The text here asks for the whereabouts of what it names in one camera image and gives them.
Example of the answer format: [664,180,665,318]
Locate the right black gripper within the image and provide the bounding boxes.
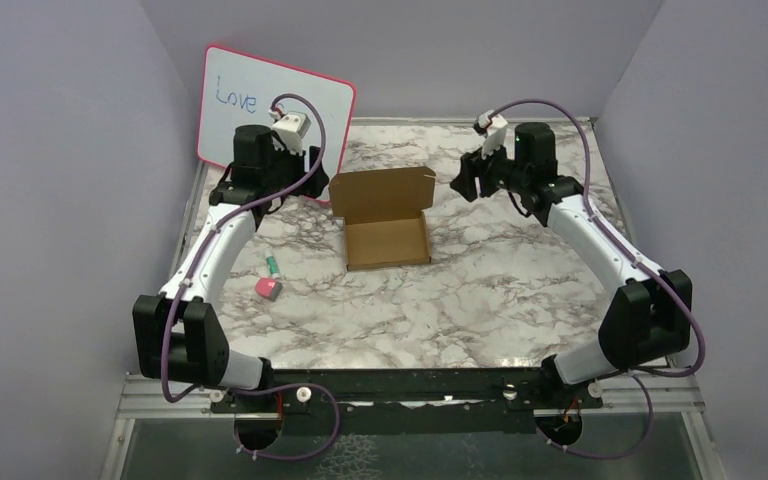
[449,135,528,203]

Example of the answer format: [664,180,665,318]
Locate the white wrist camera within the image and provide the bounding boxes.
[270,111,311,155]
[473,110,508,159]

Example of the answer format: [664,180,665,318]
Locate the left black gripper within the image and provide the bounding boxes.
[263,135,329,198]

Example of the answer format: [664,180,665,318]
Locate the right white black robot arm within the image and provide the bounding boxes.
[450,116,692,407]

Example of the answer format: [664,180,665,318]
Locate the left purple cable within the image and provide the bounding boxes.
[158,93,343,463]

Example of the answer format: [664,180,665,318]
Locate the green white marker pen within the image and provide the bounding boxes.
[265,251,281,278]

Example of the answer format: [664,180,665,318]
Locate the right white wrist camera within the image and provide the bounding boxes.
[473,110,508,159]

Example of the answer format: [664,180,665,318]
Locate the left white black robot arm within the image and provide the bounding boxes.
[132,115,329,411]

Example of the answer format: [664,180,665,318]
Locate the pink grey whiteboard eraser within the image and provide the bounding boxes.
[254,277,283,301]

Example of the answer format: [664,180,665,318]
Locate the brown cardboard box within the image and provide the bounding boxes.
[329,166,436,271]

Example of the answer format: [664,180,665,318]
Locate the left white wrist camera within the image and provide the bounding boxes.
[270,111,311,155]

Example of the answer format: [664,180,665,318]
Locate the pink framed whiteboard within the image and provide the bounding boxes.
[197,45,356,178]

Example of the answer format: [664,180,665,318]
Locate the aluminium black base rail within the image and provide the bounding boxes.
[117,367,706,437]

